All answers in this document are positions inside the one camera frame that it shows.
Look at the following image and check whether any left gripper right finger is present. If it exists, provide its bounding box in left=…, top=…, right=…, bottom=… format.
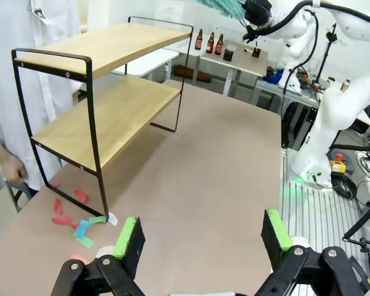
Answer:
left=255, top=208, right=370, bottom=296

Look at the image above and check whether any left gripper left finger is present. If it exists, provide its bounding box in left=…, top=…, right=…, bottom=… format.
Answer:
left=51, top=216, right=149, bottom=296

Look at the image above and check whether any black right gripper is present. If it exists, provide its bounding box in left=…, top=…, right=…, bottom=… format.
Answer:
left=244, top=0, right=273, bottom=30

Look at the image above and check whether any teal chenille duster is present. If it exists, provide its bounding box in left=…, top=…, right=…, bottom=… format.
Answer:
left=196, top=0, right=247, bottom=20

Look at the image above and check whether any person's right hand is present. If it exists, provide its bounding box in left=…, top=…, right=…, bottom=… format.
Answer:
left=0, top=150, right=30, bottom=184

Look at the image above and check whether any blue paper scrap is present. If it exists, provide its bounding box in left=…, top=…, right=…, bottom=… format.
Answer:
left=73, top=220, right=91, bottom=239

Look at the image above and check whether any dark glass jar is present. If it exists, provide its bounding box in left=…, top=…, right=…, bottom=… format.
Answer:
left=222, top=44, right=238, bottom=62

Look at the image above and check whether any brown beer bottle red label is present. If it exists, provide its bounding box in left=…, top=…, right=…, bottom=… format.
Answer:
left=194, top=28, right=204, bottom=51
left=205, top=31, right=216, bottom=54
left=215, top=33, right=226, bottom=57

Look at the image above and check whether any light brown side table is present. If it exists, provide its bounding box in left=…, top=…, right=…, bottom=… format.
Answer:
left=199, top=39, right=269, bottom=97

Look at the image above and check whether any blue plastic part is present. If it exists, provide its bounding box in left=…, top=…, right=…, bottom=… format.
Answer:
left=265, top=68, right=282, bottom=85

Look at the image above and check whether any black stand pole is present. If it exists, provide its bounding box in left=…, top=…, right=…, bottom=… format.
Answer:
left=318, top=23, right=339, bottom=88

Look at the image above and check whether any black metal stand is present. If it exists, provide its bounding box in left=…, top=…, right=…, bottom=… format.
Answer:
left=342, top=196, right=370, bottom=266

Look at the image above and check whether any yellow emergency stop box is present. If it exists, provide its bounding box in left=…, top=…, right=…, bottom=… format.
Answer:
left=329, top=151, right=347, bottom=176

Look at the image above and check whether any aluminium profile workbench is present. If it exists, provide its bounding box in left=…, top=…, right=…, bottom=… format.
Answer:
left=252, top=76, right=325, bottom=149

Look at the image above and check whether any white table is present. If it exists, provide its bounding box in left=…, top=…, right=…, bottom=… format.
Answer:
left=110, top=46, right=180, bottom=86

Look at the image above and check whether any white badge tag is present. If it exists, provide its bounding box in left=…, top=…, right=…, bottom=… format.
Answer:
left=30, top=0, right=55, bottom=25

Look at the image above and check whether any person in white lab coat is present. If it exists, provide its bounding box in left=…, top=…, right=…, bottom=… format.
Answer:
left=0, top=0, right=83, bottom=213

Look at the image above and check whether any black cable hose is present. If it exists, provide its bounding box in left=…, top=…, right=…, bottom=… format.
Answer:
left=255, top=0, right=370, bottom=38

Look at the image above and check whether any aluminium base frame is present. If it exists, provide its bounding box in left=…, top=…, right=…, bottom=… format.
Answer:
left=279, top=147, right=370, bottom=280

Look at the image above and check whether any black cable bundle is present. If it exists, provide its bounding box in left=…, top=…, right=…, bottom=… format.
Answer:
left=331, top=171, right=359, bottom=199

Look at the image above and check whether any black frame wooden shelf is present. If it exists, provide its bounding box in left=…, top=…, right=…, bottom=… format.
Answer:
left=11, top=16, right=194, bottom=218

